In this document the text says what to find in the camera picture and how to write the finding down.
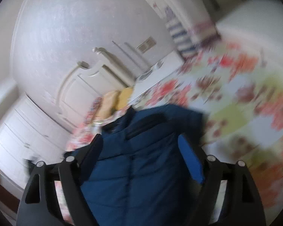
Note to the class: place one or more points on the sailboat print curtain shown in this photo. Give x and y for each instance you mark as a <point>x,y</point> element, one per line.
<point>181,16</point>

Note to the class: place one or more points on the floral bed sheet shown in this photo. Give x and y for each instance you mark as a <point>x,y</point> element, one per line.
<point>238,94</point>

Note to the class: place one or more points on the round embroidered cushion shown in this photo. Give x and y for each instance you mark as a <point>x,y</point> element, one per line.
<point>94,110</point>

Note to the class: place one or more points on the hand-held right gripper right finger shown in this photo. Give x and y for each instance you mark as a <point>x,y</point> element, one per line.
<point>191,157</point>

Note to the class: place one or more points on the white window seat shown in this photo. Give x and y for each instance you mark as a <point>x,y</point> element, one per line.
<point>254,21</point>

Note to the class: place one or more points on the blue puffer jacket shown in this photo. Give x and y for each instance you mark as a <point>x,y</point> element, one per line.
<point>143,164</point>

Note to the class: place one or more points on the white wardrobe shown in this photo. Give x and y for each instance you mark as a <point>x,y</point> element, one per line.
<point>26,134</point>

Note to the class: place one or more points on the white nightstand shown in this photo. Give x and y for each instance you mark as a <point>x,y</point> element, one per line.
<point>165,68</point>

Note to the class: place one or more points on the pale yellow patterned pillow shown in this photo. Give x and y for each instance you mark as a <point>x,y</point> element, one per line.
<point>108,103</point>

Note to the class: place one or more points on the white bed headboard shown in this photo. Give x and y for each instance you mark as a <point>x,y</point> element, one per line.
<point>85,91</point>

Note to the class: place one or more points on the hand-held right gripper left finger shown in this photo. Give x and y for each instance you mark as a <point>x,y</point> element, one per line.
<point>92,150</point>

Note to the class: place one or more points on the gold wall socket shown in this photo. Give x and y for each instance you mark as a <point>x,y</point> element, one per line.
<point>146,44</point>

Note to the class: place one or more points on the grey stick lamp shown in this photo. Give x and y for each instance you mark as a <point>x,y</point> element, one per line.
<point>132,56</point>

